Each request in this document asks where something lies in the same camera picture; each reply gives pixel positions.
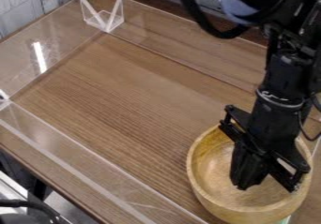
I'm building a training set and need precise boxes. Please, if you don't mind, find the brown wooden bowl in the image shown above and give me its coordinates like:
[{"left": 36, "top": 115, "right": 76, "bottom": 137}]
[{"left": 186, "top": 126, "right": 312, "bottom": 224}]

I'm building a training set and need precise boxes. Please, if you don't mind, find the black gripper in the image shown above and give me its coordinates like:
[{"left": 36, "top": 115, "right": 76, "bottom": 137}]
[{"left": 218, "top": 88, "right": 312, "bottom": 194}]

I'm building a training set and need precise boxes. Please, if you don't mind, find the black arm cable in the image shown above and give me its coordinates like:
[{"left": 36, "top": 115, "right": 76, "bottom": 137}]
[{"left": 170, "top": 0, "right": 252, "bottom": 39}]

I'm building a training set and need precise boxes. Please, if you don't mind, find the clear acrylic corner bracket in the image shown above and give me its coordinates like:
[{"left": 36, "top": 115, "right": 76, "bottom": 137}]
[{"left": 79, "top": 0, "right": 124, "bottom": 33}]

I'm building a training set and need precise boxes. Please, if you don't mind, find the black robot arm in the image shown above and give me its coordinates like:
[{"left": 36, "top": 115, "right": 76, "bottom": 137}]
[{"left": 219, "top": 0, "right": 321, "bottom": 191}]

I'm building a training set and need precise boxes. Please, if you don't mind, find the green block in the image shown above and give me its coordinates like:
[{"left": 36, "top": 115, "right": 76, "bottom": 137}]
[{"left": 278, "top": 216, "right": 292, "bottom": 224}]

